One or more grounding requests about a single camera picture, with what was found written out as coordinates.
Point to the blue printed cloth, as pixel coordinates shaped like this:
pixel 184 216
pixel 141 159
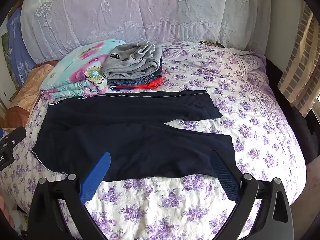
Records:
pixel 17 45

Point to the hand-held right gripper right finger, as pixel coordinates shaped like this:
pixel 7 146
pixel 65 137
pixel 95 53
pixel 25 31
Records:
pixel 225 177

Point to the dark cloth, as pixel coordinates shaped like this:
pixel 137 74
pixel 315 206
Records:
pixel 301 132

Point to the navy blue pants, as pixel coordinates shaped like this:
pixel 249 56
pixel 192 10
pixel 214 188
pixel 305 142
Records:
pixel 125 135

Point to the folded grey garment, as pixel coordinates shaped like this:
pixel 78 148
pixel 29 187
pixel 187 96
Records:
pixel 130 60

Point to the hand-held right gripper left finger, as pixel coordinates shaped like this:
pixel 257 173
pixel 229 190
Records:
pixel 96 177

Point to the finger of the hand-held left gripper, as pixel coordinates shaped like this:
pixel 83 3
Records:
pixel 15 133

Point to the white lace cover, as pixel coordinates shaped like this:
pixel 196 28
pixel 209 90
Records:
pixel 125 12

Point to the orange brown pillow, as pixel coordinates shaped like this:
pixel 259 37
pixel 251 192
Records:
pixel 27 90

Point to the folded floral blanket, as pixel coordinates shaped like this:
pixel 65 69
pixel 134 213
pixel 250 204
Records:
pixel 72 72

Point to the folded blue jeans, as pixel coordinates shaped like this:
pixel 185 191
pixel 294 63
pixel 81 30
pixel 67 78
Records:
pixel 136 81

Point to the folded red garment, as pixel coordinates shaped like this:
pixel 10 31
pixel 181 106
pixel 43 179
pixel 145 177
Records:
pixel 152 83

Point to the purple floral bed sheet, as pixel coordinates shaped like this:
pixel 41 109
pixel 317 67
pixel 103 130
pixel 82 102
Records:
pixel 250 120

